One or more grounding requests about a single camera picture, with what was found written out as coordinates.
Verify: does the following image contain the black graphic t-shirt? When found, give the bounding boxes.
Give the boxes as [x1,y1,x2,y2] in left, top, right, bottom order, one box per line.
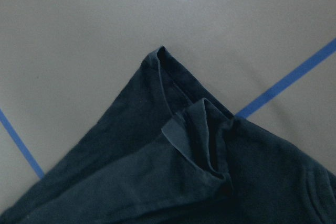
[1,47,335,223]

